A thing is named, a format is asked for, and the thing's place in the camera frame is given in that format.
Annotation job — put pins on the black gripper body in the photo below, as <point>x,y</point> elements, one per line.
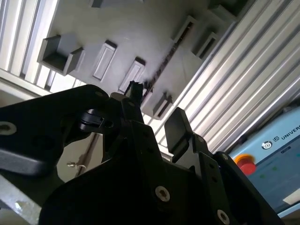
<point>117,199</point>

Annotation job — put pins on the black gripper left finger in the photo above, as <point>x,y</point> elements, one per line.
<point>47,122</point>

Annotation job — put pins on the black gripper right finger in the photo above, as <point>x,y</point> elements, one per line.
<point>177,131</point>

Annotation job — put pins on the black RAM stick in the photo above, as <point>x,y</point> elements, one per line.
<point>161,66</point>

